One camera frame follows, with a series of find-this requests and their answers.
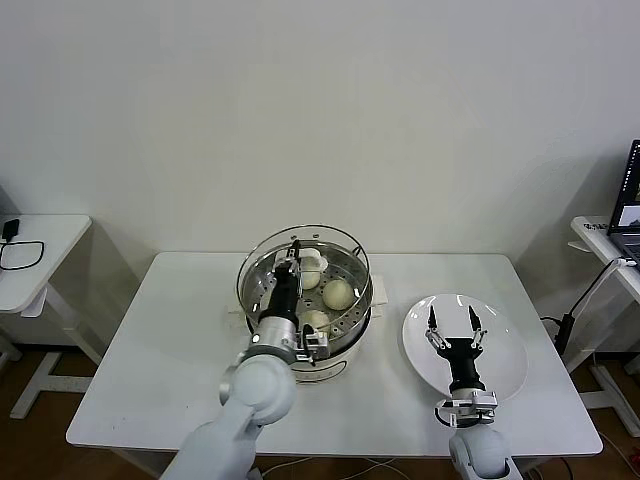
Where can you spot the white electric cooker base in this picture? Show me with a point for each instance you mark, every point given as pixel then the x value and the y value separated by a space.
pixel 340 365

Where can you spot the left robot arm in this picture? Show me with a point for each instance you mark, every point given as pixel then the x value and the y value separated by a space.
pixel 260 390

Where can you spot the black power adapter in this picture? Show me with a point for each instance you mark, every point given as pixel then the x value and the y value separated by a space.
pixel 12 229

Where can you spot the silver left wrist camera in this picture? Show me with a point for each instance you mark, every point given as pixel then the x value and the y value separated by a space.
pixel 314 345

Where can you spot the white steamed baozi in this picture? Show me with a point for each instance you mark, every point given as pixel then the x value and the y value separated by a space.
pixel 311 280
pixel 315 320
pixel 336 295

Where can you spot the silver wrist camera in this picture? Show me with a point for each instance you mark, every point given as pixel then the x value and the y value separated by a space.
pixel 314 345
pixel 472 405

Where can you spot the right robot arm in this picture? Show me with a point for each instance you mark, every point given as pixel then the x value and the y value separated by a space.
pixel 480 450

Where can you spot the white round plate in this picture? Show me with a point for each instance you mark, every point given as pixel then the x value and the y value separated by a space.
pixel 500 350

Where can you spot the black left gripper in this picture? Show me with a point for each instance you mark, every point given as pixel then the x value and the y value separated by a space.
pixel 284 295

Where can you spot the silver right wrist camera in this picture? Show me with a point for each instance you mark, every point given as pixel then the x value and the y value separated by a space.
pixel 472 405

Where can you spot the stainless steel steamer basket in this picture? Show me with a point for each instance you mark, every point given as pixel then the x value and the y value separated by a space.
pixel 352 330

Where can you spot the round glass pot lid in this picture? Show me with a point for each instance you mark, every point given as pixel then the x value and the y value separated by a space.
pixel 316 260

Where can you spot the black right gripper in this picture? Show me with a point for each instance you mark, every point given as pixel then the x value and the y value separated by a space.
pixel 462 362

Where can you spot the black power brick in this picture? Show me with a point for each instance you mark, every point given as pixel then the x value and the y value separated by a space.
pixel 565 332

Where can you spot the white side desk with laptop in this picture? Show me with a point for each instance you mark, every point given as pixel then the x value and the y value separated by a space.
pixel 595 235

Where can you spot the dark open laptop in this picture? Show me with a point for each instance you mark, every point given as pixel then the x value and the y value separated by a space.
pixel 627 200

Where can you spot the white side desk with adapter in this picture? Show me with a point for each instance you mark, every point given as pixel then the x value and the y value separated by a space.
pixel 55 240

